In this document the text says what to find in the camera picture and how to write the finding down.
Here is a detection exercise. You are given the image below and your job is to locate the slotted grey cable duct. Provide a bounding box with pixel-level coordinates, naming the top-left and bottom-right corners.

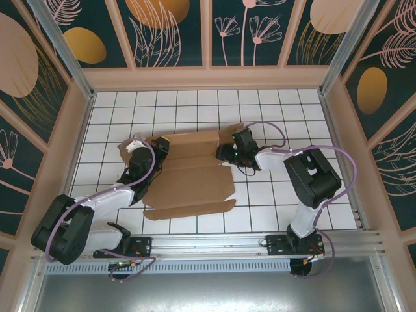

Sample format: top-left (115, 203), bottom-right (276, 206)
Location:
top-left (45, 259), bottom-right (292, 274)

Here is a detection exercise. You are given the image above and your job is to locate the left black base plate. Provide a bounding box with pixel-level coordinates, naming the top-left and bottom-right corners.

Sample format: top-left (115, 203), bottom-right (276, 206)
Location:
top-left (93, 236), bottom-right (153, 259)

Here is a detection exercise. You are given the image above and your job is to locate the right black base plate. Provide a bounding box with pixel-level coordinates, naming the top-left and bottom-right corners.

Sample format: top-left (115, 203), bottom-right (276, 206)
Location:
top-left (265, 233), bottom-right (326, 257)

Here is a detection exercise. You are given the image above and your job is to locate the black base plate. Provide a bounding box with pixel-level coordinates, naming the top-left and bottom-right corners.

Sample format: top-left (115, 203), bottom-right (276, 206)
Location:
top-left (93, 236), bottom-right (153, 259)
top-left (265, 233), bottom-right (326, 257)

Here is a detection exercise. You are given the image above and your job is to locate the grey metal sheet panel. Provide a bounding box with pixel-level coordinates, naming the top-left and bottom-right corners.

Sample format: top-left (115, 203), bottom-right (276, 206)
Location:
top-left (19, 256), bottom-right (402, 312)

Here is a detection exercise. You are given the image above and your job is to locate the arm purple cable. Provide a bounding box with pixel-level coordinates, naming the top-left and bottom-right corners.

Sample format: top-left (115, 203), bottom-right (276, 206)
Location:
top-left (45, 146), bottom-right (157, 283)
top-left (243, 121), bottom-right (360, 280)

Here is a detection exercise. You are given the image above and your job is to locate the brown cardboard paper box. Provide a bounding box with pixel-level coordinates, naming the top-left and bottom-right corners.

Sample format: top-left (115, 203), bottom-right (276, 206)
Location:
top-left (117, 122), bottom-right (245, 222)

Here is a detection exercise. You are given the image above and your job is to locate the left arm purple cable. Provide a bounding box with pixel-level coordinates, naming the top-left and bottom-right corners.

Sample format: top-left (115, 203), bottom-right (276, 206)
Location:
top-left (45, 146), bottom-right (157, 283)

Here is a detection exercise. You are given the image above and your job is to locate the aluminium mounting rail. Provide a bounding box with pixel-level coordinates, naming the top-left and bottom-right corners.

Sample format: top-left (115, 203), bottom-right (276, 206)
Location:
top-left (31, 230), bottom-right (387, 261)

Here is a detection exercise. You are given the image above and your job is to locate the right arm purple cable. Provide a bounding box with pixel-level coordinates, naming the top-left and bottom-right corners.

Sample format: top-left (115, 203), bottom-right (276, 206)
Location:
top-left (243, 121), bottom-right (360, 280)

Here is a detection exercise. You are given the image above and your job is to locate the aluminium frame post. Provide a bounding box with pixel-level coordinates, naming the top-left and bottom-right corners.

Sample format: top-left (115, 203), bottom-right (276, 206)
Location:
top-left (25, 0), bottom-right (95, 100)
top-left (318, 0), bottom-right (381, 95)

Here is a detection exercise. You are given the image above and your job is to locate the aluminium table side rail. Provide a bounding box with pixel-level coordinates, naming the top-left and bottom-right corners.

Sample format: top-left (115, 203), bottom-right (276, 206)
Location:
top-left (61, 92), bottom-right (96, 200)
top-left (319, 92), bottom-right (367, 231)

